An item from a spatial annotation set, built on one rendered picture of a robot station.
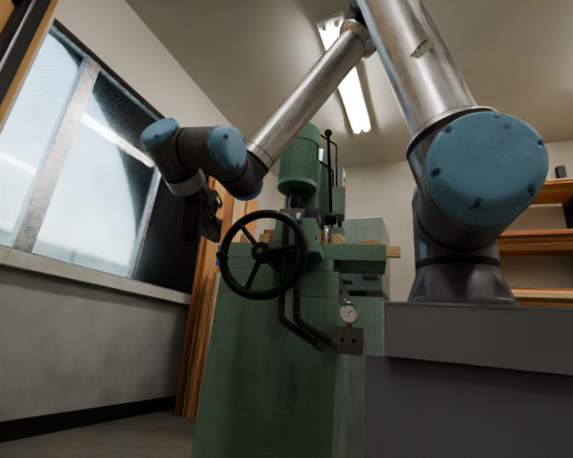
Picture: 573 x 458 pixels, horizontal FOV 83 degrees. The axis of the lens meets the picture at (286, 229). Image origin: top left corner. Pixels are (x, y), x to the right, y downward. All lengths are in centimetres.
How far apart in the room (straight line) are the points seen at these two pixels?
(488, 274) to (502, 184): 21
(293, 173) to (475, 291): 95
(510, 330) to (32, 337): 203
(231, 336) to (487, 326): 84
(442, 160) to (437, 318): 23
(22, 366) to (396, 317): 190
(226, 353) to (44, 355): 123
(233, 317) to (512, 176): 94
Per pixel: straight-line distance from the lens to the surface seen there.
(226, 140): 68
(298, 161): 142
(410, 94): 64
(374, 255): 112
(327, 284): 111
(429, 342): 54
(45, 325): 217
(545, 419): 57
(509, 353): 55
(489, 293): 64
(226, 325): 119
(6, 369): 212
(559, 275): 375
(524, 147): 54
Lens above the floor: 55
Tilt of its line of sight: 19 degrees up
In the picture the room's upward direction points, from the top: 6 degrees clockwise
